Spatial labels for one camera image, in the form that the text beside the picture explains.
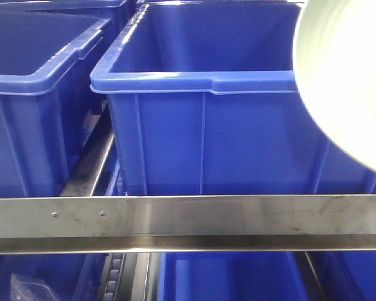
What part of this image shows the green round plate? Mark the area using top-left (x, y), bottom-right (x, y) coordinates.
top-left (293, 1), bottom-right (376, 172)

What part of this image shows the upper shelf blue bin middle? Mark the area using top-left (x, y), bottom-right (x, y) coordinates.
top-left (90, 1), bottom-right (376, 196)

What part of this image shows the shelf blue bin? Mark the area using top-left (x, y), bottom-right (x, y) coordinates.
top-left (0, 9), bottom-right (111, 198)
top-left (90, 1), bottom-right (376, 196)

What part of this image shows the stainless steel shelf rack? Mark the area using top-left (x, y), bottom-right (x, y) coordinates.
top-left (0, 93), bottom-right (376, 301)

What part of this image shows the upper shelf blue bin left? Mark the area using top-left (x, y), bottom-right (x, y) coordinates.
top-left (0, 9), bottom-right (111, 198)

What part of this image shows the blue plastic bin middle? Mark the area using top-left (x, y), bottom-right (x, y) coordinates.
top-left (157, 251), bottom-right (309, 300)

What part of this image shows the blue plastic bin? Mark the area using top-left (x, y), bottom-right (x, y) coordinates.
top-left (0, 253), bottom-right (107, 300)
top-left (310, 251), bottom-right (376, 300)
top-left (157, 251), bottom-right (309, 300)

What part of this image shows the blue bin behind left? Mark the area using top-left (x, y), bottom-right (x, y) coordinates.
top-left (24, 0), bottom-right (136, 34)

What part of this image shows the blue plastic bin left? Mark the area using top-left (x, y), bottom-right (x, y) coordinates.
top-left (0, 253), bottom-right (107, 300)

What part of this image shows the blue plastic bin right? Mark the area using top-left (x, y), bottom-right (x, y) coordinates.
top-left (310, 251), bottom-right (376, 300)

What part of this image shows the clear plastic bag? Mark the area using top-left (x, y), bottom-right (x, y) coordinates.
top-left (10, 273), bottom-right (56, 300)

